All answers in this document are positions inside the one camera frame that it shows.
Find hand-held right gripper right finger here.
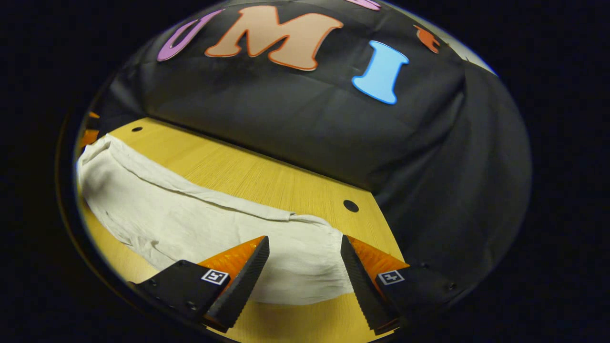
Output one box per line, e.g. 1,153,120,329
340,234,460,336

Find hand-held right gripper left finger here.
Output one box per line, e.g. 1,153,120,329
128,235,271,334

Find white jeans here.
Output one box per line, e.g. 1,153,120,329
76,133,356,306

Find black backdrop cloth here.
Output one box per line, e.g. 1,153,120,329
79,0,533,305

